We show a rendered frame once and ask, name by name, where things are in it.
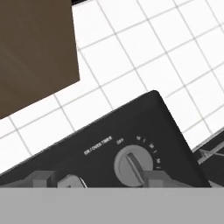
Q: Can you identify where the black toaster oven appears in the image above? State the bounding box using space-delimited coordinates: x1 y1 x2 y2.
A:
0 89 212 189

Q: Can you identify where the brown wooden cupboard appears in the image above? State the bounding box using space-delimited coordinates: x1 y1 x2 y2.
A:
0 0 81 120

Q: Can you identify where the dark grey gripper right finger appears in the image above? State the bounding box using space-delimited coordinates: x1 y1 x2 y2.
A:
143 170 202 189

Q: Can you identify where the grey wire stand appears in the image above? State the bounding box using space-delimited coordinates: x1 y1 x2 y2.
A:
192 127 224 189

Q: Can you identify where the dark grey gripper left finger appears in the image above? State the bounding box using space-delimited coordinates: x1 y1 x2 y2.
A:
2 170 57 189

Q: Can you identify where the grey timer knob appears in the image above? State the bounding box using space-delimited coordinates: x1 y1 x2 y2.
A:
113 144 155 188

